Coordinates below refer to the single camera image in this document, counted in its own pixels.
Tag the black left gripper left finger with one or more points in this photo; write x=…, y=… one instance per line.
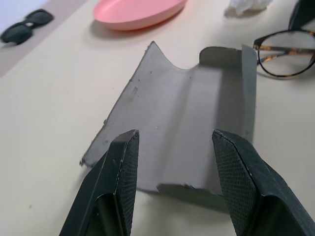
x=108, y=186

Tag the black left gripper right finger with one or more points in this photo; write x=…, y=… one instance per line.
x=256, y=186

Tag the grey open glasses case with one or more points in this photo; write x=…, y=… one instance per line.
x=182, y=118

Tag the tortoiseshell eyeglasses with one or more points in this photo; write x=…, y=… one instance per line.
x=289, y=52

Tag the pink plate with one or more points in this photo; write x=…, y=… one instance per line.
x=137, y=13

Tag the black right gripper tip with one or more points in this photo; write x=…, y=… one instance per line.
x=301, y=14

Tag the crumpled white paper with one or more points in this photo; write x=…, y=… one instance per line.
x=246, y=7

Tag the black sunglasses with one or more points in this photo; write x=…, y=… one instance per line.
x=27, y=25

